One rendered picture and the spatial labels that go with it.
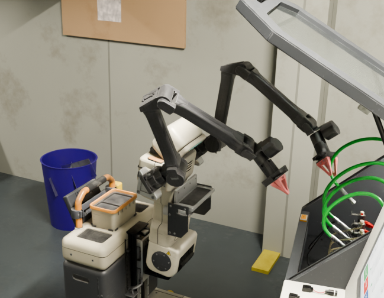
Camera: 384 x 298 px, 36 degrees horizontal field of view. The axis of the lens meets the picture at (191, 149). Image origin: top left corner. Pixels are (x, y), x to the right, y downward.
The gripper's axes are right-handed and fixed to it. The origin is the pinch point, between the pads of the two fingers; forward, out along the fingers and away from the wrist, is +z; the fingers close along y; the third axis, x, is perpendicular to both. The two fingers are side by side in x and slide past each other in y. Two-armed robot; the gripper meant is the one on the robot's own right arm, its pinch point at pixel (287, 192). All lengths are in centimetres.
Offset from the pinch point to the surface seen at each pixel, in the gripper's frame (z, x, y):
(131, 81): -130, 163, -147
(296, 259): 24.1, -0.8, -15.1
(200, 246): 4, 133, -165
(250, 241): 24, 160, -145
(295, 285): 27.9, -23.0, -7.6
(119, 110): -119, 162, -173
